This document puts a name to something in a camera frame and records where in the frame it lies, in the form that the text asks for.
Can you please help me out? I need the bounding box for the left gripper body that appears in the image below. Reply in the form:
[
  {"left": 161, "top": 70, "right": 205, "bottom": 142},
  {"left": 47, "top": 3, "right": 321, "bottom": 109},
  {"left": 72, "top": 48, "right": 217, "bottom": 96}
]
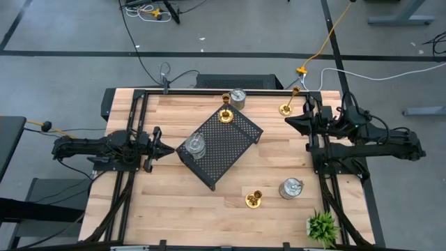
[{"left": 137, "top": 126, "right": 162, "bottom": 174}]

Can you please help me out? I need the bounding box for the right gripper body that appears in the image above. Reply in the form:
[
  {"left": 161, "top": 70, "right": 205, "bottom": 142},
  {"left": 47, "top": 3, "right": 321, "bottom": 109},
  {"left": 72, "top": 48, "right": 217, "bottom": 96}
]
[{"left": 305, "top": 102, "right": 335, "bottom": 151}]

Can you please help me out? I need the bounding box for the tall gold candlestick holder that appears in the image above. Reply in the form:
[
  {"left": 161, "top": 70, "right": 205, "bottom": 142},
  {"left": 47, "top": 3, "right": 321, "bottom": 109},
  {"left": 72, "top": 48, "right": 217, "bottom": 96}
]
[{"left": 278, "top": 86, "right": 302, "bottom": 117}]

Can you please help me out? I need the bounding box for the silver lidded tin with twine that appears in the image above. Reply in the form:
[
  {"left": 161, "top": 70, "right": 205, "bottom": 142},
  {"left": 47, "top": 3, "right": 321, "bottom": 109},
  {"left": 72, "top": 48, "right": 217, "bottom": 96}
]
[
  {"left": 278, "top": 177, "right": 305, "bottom": 200},
  {"left": 183, "top": 132, "right": 207, "bottom": 160},
  {"left": 228, "top": 87, "right": 247, "bottom": 111}
]

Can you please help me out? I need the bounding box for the medium gold candlestick holder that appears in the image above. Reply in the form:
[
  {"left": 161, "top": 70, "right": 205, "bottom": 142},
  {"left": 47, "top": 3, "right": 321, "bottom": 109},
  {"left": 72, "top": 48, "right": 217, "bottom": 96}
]
[{"left": 217, "top": 92, "right": 235, "bottom": 124}]

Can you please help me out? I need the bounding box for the short gold candlestick holder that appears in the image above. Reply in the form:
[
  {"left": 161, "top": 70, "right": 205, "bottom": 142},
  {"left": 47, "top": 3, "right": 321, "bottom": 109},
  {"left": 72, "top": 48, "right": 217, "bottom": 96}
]
[{"left": 245, "top": 190, "right": 263, "bottom": 210}]

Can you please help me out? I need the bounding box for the black control box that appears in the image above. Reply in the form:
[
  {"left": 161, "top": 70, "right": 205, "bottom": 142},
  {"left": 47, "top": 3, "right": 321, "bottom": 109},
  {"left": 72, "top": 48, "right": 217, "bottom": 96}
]
[{"left": 100, "top": 87, "right": 118, "bottom": 122}]

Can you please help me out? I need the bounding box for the black perforated metal shelf riser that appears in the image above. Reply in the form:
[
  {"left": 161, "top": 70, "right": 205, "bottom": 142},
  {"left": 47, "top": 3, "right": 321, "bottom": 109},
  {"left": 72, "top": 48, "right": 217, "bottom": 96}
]
[{"left": 176, "top": 102, "right": 265, "bottom": 192}]

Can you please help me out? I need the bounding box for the black computer case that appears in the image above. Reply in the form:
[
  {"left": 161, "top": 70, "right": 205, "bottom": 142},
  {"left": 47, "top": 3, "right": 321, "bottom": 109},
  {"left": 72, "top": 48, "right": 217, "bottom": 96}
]
[{"left": 194, "top": 73, "right": 285, "bottom": 91}]

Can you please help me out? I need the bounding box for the dark grey cart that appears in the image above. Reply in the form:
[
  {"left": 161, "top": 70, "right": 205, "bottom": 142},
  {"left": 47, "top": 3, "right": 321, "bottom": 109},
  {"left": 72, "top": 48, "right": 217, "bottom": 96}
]
[{"left": 6, "top": 177, "right": 93, "bottom": 250}]

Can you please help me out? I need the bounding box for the small green potted plant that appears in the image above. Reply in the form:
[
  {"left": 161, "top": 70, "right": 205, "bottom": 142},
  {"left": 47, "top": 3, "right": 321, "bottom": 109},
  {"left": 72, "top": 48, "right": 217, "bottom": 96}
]
[{"left": 306, "top": 210, "right": 341, "bottom": 249}]

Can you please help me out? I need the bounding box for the grey floor bar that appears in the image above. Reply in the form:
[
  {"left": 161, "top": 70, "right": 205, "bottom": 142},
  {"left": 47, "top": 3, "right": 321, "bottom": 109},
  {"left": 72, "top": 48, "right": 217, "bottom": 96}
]
[{"left": 402, "top": 106, "right": 446, "bottom": 116}]

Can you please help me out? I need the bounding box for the black bench plank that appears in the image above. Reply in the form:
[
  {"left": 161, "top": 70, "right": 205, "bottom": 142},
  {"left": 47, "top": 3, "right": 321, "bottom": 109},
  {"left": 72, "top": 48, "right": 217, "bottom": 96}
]
[{"left": 0, "top": 197, "right": 86, "bottom": 224}]

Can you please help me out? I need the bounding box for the black tripod leg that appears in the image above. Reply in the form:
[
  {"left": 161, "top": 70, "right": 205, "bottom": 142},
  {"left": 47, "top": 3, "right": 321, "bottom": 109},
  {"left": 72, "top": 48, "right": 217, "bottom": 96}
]
[{"left": 162, "top": 0, "right": 181, "bottom": 25}]

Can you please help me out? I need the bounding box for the black side table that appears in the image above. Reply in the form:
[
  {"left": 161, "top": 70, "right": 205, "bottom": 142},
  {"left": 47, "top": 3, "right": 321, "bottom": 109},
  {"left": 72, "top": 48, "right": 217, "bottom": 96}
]
[{"left": 0, "top": 116, "right": 28, "bottom": 182}]

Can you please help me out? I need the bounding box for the yellow extension cord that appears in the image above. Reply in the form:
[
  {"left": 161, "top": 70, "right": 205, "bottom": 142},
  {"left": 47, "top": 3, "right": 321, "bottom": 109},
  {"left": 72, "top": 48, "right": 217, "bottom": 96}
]
[{"left": 295, "top": 1, "right": 353, "bottom": 76}]

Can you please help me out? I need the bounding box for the white floor cable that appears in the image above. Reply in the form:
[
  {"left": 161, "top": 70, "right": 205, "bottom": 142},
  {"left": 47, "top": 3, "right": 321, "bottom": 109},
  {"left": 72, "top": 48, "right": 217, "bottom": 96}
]
[{"left": 301, "top": 61, "right": 446, "bottom": 91}]

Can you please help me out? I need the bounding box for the black aluminium table frame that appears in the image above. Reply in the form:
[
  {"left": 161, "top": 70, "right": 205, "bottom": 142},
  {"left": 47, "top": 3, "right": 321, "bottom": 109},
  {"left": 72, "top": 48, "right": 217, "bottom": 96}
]
[{"left": 79, "top": 88, "right": 377, "bottom": 251}]

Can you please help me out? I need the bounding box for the black cable bundle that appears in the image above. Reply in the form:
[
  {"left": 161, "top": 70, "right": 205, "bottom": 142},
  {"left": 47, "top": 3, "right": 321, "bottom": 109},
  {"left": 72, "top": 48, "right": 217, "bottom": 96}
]
[
  {"left": 79, "top": 170, "right": 137, "bottom": 245},
  {"left": 318, "top": 174, "right": 371, "bottom": 247}
]

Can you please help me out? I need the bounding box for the yellow cable with black plug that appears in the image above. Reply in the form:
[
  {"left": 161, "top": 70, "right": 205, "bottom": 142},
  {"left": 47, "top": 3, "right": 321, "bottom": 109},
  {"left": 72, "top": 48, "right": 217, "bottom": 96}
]
[{"left": 26, "top": 120, "right": 76, "bottom": 139}]

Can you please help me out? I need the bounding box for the long black floor cable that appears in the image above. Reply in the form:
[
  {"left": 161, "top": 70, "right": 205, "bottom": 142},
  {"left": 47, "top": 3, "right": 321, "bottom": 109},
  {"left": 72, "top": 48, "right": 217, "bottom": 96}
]
[{"left": 118, "top": 0, "right": 171, "bottom": 88}]

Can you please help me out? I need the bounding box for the grey desk leg frame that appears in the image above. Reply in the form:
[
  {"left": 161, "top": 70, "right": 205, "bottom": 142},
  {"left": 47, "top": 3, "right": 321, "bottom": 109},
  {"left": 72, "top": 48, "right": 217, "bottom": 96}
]
[{"left": 367, "top": 0, "right": 436, "bottom": 27}]

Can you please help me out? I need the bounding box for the white cable with yellow plug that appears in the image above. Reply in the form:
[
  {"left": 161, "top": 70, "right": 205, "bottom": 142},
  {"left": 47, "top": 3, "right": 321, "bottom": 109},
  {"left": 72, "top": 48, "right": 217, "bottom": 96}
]
[{"left": 124, "top": 3, "right": 173, "bottom": 24}]

